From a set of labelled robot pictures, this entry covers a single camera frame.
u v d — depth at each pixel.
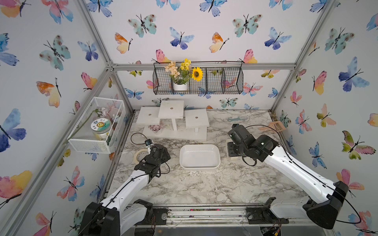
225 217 0.75
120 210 0.43
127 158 0.95
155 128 0.98
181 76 0.90
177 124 1.08
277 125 1.12
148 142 0.75
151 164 0.64
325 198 0.39
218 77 0.96
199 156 0.93
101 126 0.65
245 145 0.53
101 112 0.76
